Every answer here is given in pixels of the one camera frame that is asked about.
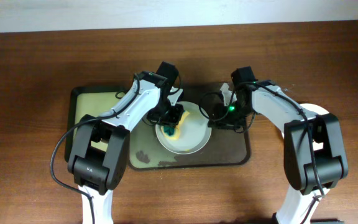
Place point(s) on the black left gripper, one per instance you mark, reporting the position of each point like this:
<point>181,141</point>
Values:
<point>169,116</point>

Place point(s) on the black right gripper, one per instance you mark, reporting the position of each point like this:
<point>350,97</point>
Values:
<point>221,120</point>

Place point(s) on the green and yellow sponge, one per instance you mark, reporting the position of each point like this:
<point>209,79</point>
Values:
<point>174,133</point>

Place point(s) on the white plate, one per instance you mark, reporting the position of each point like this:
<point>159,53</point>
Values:
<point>317,112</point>
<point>194,132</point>

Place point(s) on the white plate front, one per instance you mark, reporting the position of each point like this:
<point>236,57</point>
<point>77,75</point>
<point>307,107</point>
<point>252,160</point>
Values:
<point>317,112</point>

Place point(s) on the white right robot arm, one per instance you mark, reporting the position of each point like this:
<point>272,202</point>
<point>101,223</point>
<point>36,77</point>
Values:
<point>314,157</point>

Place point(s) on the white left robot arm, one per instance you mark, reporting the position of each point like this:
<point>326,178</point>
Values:
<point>98,155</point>

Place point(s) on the large brown serving tray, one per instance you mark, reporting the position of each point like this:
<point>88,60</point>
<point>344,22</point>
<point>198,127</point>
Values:
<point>224,147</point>

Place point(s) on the black soapy water tray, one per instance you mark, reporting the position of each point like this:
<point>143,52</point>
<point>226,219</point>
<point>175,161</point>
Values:
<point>92,100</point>

